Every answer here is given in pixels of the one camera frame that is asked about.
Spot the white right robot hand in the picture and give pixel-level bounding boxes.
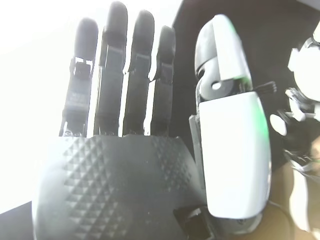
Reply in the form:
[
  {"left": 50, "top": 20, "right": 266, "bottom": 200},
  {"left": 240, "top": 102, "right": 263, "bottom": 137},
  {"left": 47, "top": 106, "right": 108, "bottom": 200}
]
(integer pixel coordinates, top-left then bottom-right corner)
[{"left": 31, "top": 1, "right": 273, "bottom": 240}]

